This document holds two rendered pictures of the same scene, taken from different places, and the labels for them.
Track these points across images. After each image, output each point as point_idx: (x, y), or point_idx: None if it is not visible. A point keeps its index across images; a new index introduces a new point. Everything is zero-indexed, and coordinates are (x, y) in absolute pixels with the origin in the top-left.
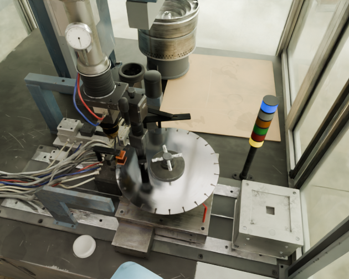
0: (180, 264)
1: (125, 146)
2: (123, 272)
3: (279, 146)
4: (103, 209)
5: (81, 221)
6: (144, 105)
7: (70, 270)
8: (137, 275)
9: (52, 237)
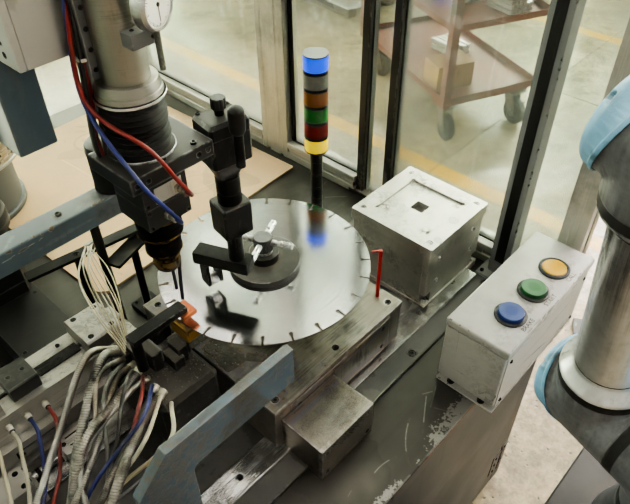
0: (408, 387)
1: (164, 302)
2: (623, 90)
3: (300, 173)
4: (280, 387)
5: None
6: None
7: None
8: None
9: None
